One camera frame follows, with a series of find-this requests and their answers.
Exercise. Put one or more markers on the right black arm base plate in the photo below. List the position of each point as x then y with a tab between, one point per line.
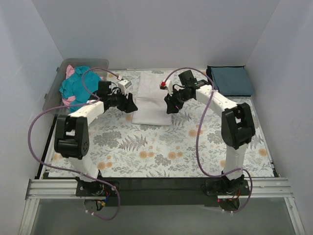
223	186

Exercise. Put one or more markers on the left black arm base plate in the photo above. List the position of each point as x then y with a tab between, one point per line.
94	188

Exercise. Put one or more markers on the aluminium frame rail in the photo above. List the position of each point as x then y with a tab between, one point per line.
155	191

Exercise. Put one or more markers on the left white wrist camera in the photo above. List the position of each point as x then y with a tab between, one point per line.
123	85

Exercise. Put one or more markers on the folded dark blue t shirt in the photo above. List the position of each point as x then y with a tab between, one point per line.
231	81

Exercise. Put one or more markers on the white t shirt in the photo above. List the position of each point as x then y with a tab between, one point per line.
150	100

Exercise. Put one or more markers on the pink t shirt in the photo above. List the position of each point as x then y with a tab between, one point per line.
69	72

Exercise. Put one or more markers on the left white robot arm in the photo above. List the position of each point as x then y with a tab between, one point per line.
72	131

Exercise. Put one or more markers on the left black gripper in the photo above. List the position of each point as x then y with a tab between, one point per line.
125	102

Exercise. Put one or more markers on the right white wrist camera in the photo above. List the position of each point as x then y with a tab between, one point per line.
167	85

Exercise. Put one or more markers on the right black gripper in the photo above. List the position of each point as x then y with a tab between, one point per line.
175	98

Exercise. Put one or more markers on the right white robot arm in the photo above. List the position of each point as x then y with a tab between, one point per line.
237	125

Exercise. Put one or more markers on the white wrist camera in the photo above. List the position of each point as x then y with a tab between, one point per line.
167	85
123	85

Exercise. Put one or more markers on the clear plastic bin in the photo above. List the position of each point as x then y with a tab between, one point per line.
53	97

